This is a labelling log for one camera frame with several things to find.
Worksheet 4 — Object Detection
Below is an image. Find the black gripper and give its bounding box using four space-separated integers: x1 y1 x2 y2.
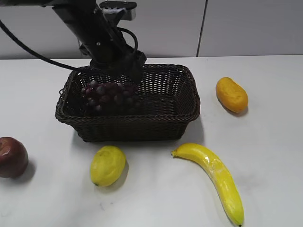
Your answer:
79 28 146 83

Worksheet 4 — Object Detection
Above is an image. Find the purple grape bunch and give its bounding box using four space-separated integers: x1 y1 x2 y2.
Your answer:
80 81 141 115

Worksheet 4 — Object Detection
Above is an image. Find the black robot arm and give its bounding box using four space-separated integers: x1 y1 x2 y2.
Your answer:
0 0 147 83

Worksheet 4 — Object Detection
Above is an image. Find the dark brown woven basket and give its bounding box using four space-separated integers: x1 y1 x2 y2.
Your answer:
55 64 200 142

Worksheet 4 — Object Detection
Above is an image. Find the yellow banana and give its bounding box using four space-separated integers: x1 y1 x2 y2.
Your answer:
171 143 244 227

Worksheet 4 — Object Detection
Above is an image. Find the orange mango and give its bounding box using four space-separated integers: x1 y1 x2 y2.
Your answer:
215 77 248 114

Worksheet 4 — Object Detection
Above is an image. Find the yellow lemon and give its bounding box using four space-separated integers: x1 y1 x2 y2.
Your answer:
90 145 126 187

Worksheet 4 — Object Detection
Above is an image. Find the black cable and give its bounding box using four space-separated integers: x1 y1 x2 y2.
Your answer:
0 20 82 71

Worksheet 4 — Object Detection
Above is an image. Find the red apple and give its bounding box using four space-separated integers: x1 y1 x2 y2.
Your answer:
0 137 28 178

